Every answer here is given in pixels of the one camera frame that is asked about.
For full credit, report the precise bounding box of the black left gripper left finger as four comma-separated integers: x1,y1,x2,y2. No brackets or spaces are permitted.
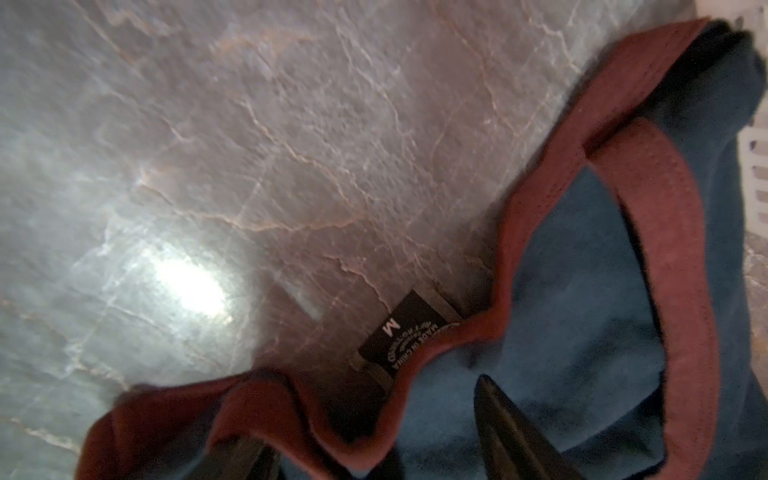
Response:
185,438,280,480

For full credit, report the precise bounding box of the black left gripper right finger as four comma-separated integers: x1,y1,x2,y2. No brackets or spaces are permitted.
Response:
474,375,581,480

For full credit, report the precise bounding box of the dark navy maroon-trimmed tank top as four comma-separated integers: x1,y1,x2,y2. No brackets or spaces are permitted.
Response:
75,19,767,479

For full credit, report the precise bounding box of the white plastic laundry basket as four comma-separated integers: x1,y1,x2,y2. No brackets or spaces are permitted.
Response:
694,0,767,239

